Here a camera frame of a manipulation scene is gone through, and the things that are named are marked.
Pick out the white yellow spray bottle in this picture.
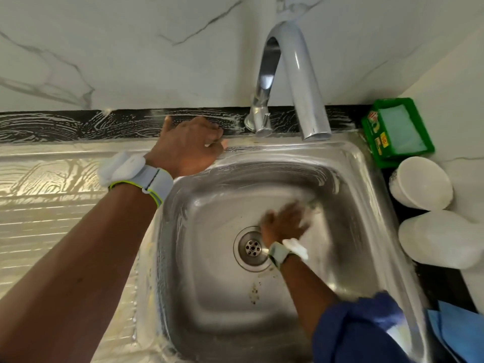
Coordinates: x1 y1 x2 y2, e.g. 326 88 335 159
398 210 484 271

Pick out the person's left hand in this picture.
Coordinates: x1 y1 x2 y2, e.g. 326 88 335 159
145 115 228 178

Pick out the person's right hand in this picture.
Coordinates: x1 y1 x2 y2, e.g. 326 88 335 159
259 202 313 248

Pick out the white left wrist tracker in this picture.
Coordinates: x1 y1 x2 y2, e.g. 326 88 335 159
98 152 175 207

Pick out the stainless steel sink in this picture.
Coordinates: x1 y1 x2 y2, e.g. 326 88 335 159
0 132 434 363

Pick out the white bowl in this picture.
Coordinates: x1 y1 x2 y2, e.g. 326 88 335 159
389 156 455 211

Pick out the person's left forearm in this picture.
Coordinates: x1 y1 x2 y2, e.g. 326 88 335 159
0 185 157 363

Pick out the green soap tray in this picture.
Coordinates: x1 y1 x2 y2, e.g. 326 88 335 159
361 97 436 169

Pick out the chrome faucet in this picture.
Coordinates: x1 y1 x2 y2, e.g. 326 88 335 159
244 21 332 141

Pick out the blue cloth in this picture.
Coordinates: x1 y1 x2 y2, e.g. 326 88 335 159
427 300 484 363

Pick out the person's right forearm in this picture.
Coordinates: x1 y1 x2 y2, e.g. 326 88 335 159
280 255 341 341

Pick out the metal drain strainer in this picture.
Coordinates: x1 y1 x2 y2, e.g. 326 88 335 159
233 226 273 273

